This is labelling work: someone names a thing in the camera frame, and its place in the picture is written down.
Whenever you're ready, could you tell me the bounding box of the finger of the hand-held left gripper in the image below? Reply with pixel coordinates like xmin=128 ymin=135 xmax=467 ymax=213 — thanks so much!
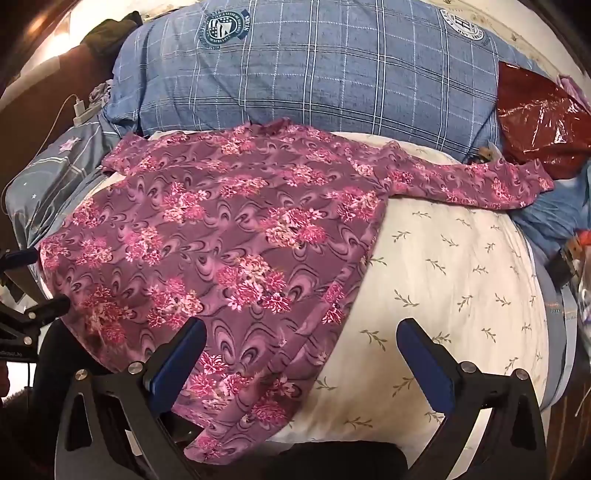
xmin=0 ymin=248 xmax=40 ymax=300
xmin=18 ymin=294 xmax=71 ymax=325

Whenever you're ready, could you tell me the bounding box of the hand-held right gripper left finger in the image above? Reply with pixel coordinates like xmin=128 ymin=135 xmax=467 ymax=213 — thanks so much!
xmin=54 ymin=318 xmax=208 ymax=480

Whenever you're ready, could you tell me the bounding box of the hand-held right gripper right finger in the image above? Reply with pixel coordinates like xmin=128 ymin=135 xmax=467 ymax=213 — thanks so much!
xmin=396 ymin=318 xmax=548 ymax=480

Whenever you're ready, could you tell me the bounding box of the purple floral garment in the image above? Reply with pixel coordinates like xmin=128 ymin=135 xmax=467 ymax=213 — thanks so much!
xmin=39 ymin=117 xmax=555 ymax=462

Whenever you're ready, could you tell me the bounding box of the grey star-print cloth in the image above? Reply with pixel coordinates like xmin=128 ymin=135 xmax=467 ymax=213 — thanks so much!
xmin=2 ymin=113 xmax=116 ymax=261

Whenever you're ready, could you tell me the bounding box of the white leaf-print bed sheet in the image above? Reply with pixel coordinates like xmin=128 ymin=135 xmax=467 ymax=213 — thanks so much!
xmin=41 ymin=131 xmax=561 ymax=457

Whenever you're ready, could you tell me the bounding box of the white charger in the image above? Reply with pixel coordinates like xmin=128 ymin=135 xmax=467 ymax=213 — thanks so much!
xmin=73 ymin=97 xmax=100 ymax=124

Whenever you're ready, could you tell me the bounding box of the brown wooden headboard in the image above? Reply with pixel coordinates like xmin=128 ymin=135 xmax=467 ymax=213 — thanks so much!
xmin=0 ymin=44 xmax=118 ymax=158

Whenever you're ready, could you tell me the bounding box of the lilac cloth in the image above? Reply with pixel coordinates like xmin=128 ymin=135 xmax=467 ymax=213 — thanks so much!
xmin=90 ymin=80 xmax=115 ymax=106

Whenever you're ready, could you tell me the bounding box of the light blue cloth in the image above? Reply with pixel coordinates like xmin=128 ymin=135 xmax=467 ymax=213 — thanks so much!
xmin=512 ymin=166 xmax=591 ymax=261

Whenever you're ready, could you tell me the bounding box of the dark green cloth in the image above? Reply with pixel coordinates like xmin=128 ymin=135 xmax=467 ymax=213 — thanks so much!
xmin=81 ymin=11 xmax=144 ymax=57

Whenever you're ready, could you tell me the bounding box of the red plastic bag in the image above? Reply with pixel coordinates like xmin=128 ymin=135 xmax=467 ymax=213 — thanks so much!
xmin=496 ymin=61 xmax=591 ymax=181

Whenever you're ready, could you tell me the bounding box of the pale purple cloth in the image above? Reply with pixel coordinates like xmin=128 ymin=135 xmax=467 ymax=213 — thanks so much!
xmin=556 ymin=74 xmax=586 ymax=101

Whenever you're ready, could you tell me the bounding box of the blue plaid quilt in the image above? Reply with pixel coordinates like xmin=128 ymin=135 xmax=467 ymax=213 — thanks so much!
xmin=102 ymin=0 xmax=550 ymax=164

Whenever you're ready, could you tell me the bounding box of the white charger cable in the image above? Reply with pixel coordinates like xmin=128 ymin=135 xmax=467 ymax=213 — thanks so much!
xmin=0 ymin=95 xmax=80 ymax=213

